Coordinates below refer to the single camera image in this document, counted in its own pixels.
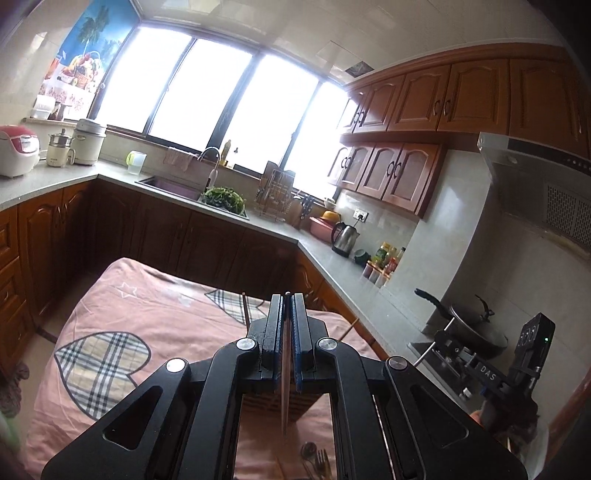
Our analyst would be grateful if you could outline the brown patterned chopstick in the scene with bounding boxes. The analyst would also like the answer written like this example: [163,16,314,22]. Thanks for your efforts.
[280,292,291,437]

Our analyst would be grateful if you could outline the steel chopstick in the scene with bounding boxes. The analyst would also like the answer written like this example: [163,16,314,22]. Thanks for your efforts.
[338,318,361,341]

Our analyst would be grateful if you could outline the dark wooden chopstick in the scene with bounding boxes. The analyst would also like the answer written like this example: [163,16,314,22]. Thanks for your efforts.
[240,292,250,333]

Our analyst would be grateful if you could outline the right hand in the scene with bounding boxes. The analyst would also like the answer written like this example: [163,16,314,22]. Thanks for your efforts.
[470,400,497,430]

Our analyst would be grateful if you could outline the gas stove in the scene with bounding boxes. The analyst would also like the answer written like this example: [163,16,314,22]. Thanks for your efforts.
[419,348,484,412]

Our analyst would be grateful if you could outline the steel spoon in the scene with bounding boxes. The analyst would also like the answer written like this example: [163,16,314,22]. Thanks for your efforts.
[300,442,318,480]

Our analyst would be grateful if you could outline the black wok with lid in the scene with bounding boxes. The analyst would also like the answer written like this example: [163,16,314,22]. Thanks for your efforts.
[415,288,508,360]

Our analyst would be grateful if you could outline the pink tablecloth with plaid hearts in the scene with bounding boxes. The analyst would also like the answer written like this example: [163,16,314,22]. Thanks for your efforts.
[22,256,385,480]

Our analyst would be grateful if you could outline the spice jar set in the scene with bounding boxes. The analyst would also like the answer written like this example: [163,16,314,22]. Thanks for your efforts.
[362,261,391,288]

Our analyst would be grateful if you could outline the steel electric kettle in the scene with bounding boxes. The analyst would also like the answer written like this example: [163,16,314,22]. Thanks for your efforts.
[331,222,360,258]

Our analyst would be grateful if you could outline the pink plastic basin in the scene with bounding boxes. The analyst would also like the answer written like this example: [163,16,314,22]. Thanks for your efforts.
[310,217,334,244]

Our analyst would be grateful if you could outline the range hood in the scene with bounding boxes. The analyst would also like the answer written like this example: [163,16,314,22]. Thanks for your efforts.
[477,132,591,251]

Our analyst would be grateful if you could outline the lower wooden cabinets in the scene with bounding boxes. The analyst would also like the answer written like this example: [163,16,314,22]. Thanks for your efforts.
[1,180,386,358]

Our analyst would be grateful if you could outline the green vegetables in sink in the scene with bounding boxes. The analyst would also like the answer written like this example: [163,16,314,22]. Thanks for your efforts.
[202,187,245,215]

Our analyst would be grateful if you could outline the knife block with knives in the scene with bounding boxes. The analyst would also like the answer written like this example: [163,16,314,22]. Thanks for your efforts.
[295,194,315,229]

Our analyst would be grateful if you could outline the dish drying rack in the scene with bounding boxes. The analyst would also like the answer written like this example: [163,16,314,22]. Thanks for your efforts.
[254,162,296,221]

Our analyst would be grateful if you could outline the chrome sink faucet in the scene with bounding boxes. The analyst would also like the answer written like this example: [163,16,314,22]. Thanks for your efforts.
[197,146,223,191]

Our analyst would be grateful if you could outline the yellow oil bottle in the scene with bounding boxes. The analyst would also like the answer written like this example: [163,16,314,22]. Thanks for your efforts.
[219,139,231,166]

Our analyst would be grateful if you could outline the small white kettle pot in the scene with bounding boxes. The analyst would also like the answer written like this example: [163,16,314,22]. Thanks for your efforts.
[46,129,75,168]

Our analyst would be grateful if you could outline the white electric cooker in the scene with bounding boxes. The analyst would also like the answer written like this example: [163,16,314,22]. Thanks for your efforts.
[71,118,106,166]

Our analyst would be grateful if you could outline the white red rice cooker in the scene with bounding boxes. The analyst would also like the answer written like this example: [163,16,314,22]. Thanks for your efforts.
[0,125,40,178]

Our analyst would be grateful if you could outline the tropical fruit poster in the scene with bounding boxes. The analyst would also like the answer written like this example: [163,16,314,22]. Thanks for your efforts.
[39,0,139,120]

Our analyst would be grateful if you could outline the wall power outlet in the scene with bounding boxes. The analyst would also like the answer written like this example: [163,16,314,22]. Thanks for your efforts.
[353,209,369,223]

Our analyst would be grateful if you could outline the green handled plastic jug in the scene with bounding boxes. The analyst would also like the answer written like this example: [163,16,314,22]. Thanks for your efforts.
[125,150,147,175]

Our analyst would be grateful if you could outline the upper wooden wall cabinets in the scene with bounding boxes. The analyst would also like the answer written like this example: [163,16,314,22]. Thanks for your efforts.
[329,43,590,217]

